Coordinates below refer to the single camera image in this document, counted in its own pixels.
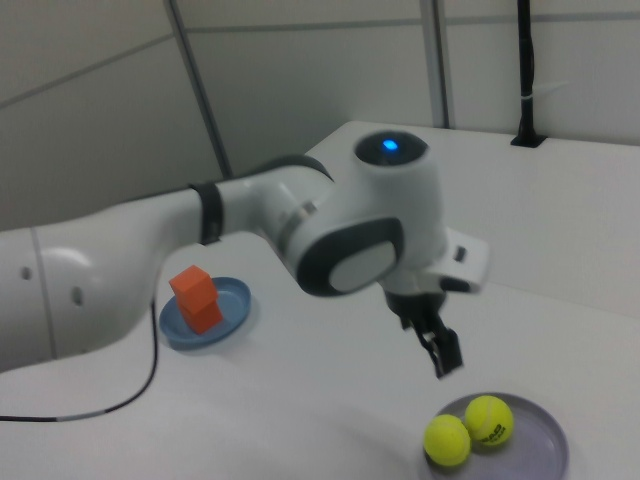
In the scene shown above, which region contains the plain yellow tennis ball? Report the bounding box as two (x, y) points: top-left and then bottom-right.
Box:
(423, 413), (472, 467)

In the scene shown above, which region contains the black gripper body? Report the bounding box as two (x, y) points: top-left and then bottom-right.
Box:
(383, 287), (449, 326)

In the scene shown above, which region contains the black camera pole with base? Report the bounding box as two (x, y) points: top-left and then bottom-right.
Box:
(509, 0), (546, 149)

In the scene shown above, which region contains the white cable tie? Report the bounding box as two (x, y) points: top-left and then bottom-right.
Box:
(519, 80), (571, 101)

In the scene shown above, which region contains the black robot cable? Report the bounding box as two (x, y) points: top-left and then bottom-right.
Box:
(0, 294), (160, 424)

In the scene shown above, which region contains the black cable strap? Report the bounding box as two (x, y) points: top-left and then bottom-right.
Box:
(188, 180), (226, 245)

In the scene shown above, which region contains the purple plastic plate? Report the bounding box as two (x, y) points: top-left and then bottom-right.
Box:
(422, 392), (570, 480)

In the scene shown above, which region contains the orange foam cube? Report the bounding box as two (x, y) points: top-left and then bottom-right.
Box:
(177, 294), (224, 335)
(168, 266), (214, 310)

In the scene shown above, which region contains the yellow tennis ball black print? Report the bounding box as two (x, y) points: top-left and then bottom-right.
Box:
(463, 394), (515, 444)

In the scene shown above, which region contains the blue plastic plate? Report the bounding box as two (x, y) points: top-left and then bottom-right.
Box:
(158, 275), (253, 351)

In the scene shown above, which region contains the grey partition post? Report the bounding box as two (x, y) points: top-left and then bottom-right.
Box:
(167, 0), (235, 180)
(430, 0), (459, 129)

